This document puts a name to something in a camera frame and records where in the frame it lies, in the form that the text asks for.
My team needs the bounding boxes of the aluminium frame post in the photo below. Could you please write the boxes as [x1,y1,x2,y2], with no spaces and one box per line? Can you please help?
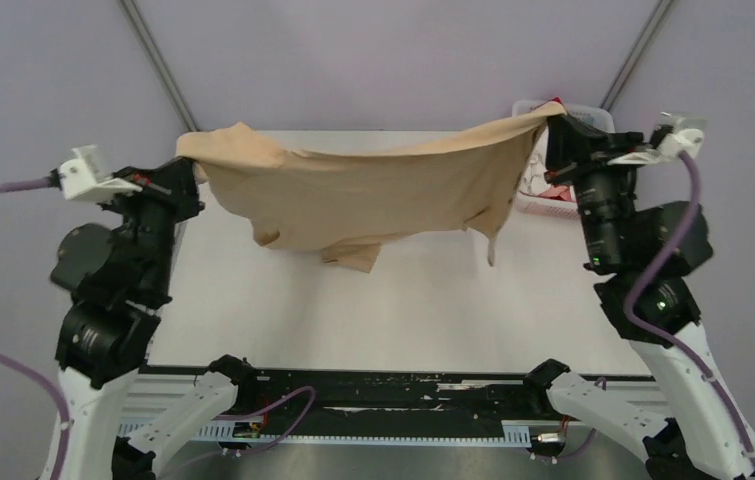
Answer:
[117,0,199,132]
[600,0,678,111]

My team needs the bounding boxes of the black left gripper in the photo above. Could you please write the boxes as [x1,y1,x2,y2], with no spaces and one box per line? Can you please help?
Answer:
[102,149,209,294]

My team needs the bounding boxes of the white slotted cable duct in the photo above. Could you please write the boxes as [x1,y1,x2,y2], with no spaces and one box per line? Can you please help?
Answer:
[114,418,532,449]

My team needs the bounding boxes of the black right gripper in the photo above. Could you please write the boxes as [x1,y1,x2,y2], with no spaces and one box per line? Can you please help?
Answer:
[539,110,646,267]

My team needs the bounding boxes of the pink t-shirt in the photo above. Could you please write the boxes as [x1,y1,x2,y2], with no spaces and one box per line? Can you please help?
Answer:
[537,185,575,203]

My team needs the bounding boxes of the beige t-shirt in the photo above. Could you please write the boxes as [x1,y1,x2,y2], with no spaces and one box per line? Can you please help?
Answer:
[176,101,564,272]

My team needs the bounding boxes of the white crumpled t-shirt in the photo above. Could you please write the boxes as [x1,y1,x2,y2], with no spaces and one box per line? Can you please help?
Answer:
[518,144,549,197]

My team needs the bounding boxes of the right aluminium frame post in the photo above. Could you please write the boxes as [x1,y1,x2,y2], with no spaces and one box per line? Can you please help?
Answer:
[600,0,678,111]

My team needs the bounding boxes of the left aluminium frame post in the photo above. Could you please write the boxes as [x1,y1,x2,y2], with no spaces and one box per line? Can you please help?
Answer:
[117,0,199,132]

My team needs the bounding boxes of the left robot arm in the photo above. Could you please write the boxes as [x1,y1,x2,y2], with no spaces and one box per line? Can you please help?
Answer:
[42,151,259,479]

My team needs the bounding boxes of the white plastic laundry basket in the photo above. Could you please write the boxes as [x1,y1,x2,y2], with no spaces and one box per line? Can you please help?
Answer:
[514,103,615,219]

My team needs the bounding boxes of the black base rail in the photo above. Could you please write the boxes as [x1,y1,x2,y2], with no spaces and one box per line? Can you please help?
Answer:
[145,365,657,440]

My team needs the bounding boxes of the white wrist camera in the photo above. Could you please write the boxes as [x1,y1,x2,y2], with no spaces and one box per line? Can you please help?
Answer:
[606,111,708,167]
[57,144,142,204]

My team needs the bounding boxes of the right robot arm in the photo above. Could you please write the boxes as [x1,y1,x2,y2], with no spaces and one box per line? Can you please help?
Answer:
[523,114,755,479]

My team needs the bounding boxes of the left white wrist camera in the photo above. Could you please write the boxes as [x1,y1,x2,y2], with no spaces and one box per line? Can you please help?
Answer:
[57,144,142,204]

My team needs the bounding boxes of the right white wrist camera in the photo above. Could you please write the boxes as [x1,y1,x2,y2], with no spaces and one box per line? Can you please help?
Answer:
[606,111,708,167]

